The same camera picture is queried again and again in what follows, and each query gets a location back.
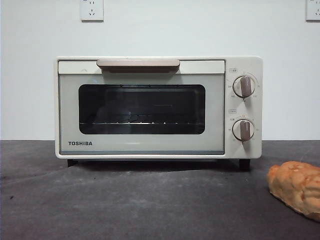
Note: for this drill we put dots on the golden bread loaf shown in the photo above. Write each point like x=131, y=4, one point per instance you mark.
x=295, y=185

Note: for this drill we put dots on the cream brown oven knob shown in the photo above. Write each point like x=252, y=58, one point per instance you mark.
x=243, y=130
x=244, y=86

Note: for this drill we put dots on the cream Toshiba toaster oven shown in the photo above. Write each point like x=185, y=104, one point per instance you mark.
x=250, y=63

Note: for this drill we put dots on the white wall socket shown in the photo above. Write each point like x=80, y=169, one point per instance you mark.
x=313, y=11
x=92, y=11

